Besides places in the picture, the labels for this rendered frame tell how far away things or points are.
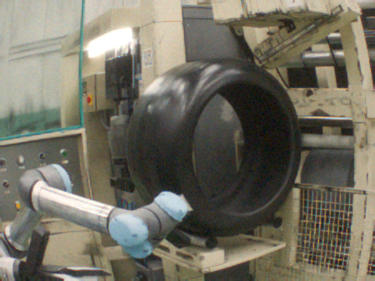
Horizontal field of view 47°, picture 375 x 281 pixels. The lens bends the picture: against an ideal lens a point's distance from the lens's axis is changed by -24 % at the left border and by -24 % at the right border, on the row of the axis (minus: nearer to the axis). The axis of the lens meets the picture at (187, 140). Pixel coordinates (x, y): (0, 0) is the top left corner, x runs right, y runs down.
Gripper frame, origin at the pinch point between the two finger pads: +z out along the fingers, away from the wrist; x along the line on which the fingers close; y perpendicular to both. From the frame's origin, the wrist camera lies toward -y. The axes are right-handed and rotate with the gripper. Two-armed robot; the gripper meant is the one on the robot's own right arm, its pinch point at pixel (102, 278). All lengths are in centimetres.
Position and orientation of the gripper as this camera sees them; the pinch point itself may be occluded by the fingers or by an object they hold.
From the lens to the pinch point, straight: 86.6
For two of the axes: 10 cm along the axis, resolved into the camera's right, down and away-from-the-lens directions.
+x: -1.0, -0.4, -9.9
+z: 9.9, -0.8, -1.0
